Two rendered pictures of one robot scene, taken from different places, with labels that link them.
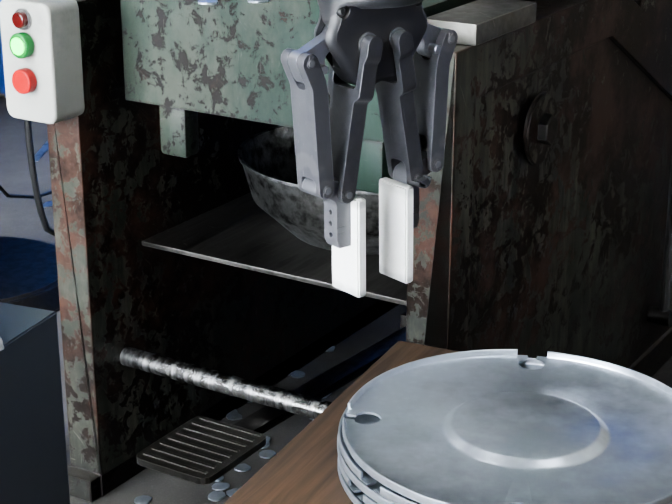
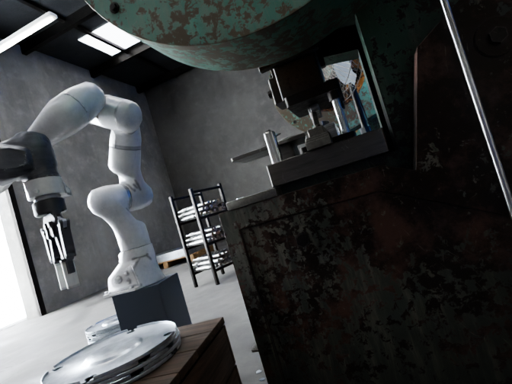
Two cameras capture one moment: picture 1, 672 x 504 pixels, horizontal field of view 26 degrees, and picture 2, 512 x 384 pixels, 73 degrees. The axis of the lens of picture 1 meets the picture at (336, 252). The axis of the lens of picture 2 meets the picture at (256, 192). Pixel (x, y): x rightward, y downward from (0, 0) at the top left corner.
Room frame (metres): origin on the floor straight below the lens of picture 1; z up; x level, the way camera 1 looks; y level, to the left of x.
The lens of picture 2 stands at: (1.25, -1.03, 0.61)
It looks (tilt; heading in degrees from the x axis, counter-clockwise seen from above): 2 degrees up; 77
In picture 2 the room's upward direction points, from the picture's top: 17 degrees counter-clockwise
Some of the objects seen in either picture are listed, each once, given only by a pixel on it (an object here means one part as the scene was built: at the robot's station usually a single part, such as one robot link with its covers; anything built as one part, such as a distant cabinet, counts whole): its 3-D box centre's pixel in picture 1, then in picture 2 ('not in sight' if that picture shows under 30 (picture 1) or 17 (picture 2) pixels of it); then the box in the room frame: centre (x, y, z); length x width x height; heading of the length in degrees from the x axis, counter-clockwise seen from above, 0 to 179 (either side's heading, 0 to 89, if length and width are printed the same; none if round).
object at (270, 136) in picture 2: not in sight; (273, 146); (1.55, -0.13, 0.75); 0.03 x 0.03 x 0.10; 58
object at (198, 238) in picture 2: not in sight; (207, 234); (1.50, 2.59, 0.47); 0.46 x 0.43 x 0.95; 128
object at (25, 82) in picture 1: (24, 81); not in sight; (1.58, 0.34, 0.54); 0.03 x 0.01 x 0.03; 58
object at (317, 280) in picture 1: (377, 226); not in sight; (1.76, -0.05, 0.31); 0.43 x 0.42 x 0.01; 58
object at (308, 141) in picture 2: not in sight; (318, 130); (1.66, -0.19, 0.76); 0.17 x 0.06 x 0.10; 58
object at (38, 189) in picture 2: not in sight; (50, 191); (0.95, 0.00, 0.81); 0.13 x 0.12 x 0.05; 38
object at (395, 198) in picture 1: (396, 230); (70, 273); (0.96, -0.04, 0.58); 0.03 x 0.01 x 0.07; 38
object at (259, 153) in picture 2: not in sight; (276, 165); (1.60, 0.04, 0.72); 0.25 x 0.14 x 0.14; 148
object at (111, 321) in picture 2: not in sight; (115, 320); (0.80, 0.97, 0.25); 0.29 x 0.29 x 0.01
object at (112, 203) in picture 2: not in sight; (118, 217); (1.05, 0.32, 0.71); 0.18 x 0.11 x 0.25; 44
